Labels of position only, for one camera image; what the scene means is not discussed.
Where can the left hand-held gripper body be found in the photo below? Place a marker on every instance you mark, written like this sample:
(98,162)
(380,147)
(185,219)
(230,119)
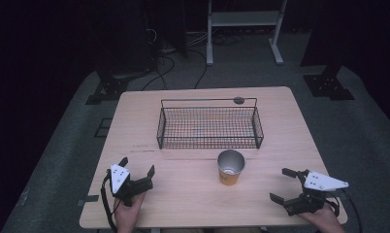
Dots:
(118,178)

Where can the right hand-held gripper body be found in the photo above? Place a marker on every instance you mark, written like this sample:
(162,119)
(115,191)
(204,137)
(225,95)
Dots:
(319,183)

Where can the person's right hand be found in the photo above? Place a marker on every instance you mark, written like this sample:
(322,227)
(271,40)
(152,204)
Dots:
(327,221)

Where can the person's left hand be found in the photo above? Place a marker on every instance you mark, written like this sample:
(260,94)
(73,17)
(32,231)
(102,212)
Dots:
(128,216)

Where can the grey tape strip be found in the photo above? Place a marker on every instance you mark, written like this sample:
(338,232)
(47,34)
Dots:
(88,200)

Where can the black tape square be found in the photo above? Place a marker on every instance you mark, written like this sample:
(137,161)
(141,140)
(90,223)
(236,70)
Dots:
(103,127)

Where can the metal cup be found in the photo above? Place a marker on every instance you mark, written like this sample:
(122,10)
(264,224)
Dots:
(229,178)

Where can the black stand base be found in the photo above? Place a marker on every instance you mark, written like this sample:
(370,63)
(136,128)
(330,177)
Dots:
(329,85)
(110,87)

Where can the dark round disc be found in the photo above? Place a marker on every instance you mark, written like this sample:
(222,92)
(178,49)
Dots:
(238,100)

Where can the white metal stand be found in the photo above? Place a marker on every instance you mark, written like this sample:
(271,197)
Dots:
(244,18)

